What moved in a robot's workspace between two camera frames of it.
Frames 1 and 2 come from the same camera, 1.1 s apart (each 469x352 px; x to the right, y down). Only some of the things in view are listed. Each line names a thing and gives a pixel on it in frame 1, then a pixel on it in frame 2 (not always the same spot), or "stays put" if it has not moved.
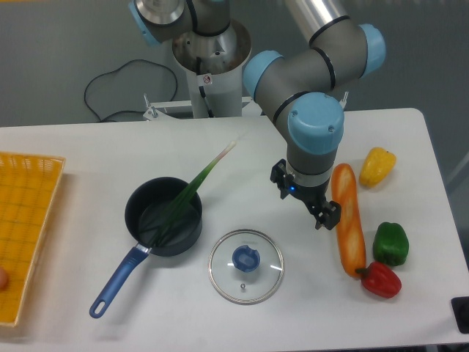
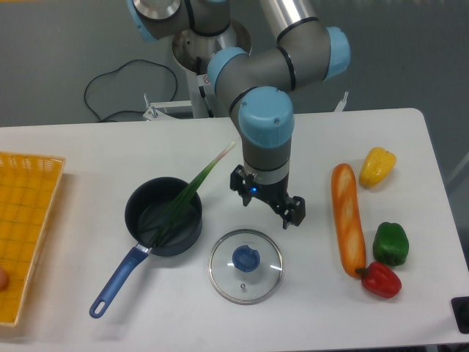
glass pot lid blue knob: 245,259 stays put
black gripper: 313,196 -> 275,193
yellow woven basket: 28,185 stays put
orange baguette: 349,224 stays put
